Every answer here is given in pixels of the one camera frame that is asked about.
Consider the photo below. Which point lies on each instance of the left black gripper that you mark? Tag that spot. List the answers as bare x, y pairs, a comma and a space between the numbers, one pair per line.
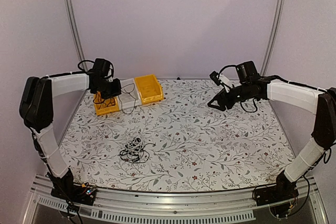
116, 92

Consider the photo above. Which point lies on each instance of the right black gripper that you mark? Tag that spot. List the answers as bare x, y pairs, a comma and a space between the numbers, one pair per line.
221, 97

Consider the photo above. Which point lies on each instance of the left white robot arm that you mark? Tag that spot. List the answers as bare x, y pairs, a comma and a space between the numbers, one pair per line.
37, 106

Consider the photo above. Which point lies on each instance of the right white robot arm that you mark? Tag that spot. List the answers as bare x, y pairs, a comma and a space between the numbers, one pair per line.
320, 102

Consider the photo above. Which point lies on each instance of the left yellow plastic bin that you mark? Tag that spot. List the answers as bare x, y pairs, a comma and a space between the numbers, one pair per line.
103, 106

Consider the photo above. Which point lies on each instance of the yellow plastic bin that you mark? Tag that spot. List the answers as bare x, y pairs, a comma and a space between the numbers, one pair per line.
149, 89
103, 106

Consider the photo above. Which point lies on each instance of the white translucent plastic bin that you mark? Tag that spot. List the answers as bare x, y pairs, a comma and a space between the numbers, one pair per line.
129, 98

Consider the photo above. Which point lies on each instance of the right yellow plastic bin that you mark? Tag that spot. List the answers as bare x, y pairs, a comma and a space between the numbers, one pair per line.
149, 89

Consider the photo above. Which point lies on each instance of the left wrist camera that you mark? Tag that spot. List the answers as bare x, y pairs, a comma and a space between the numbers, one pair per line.
110, 74

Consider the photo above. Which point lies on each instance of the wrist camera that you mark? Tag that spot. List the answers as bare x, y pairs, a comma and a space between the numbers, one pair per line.
220, 80
110, 74

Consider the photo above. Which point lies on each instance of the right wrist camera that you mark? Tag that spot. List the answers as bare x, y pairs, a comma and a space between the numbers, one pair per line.
220, 80

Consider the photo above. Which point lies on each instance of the front aluminium rail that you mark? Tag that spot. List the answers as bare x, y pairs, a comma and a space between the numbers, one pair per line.
121, 206

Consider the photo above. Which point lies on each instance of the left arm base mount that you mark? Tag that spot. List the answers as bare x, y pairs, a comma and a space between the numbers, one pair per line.
65, 188

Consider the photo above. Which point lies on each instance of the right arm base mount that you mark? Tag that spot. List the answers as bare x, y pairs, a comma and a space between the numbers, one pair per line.
283, 194

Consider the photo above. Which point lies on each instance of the right aluminium frame post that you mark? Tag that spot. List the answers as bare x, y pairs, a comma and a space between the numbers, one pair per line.
272, 36

